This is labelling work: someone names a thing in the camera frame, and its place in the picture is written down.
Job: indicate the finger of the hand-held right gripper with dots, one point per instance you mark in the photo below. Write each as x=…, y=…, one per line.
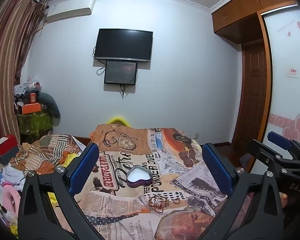
x=280, y=141
x=275, y=161

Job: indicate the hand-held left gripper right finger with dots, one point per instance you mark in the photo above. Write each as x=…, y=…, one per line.
x=215, y=170

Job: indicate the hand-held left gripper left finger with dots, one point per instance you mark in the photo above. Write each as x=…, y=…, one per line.
x=85, y=167

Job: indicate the purple heart-shaped tin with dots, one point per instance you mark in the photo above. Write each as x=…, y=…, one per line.
x=139, y=177

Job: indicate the yellow cloth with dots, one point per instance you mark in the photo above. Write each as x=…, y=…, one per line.
x=71, y=159

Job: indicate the striped orange quilt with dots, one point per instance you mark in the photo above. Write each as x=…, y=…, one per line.
x=47, y=152

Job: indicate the brown wooden door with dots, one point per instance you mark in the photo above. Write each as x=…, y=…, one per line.
x=253, y=92

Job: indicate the yellow plastic object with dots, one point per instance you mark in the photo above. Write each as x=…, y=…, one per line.
x=118, y=121

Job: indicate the red door sticker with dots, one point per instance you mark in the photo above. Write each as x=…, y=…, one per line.
x=292, y=72

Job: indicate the orange box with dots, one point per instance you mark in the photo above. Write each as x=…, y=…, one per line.
x=31, y=108

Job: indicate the newspaper printed blanket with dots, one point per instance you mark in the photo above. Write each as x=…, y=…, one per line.
x=145, y=220

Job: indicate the pink cloth item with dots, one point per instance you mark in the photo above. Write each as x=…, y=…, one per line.
x=11, y=200

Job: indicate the red box with white lid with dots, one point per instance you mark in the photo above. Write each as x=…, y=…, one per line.
x=6, y=146

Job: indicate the small red box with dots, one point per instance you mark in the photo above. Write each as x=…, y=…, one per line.
x=33, y=98

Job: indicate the cartoon printed sheet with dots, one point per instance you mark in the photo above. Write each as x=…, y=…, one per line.
x=0, y=205

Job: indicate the small black monitor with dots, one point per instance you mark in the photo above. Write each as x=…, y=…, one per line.
x=120, y=72

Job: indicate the wooden wardrobe cabinet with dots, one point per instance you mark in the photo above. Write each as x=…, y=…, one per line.
x=240, y=17

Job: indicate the striped brown curtain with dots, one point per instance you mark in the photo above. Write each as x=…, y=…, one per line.
x=5, y=55

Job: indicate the white air conditioner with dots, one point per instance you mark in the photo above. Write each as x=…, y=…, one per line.
x=70, y=8

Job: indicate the white wall socket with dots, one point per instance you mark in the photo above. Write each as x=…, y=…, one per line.
x=196, y=135

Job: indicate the black wall television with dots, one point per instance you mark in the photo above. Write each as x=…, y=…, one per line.
x=123, y=44

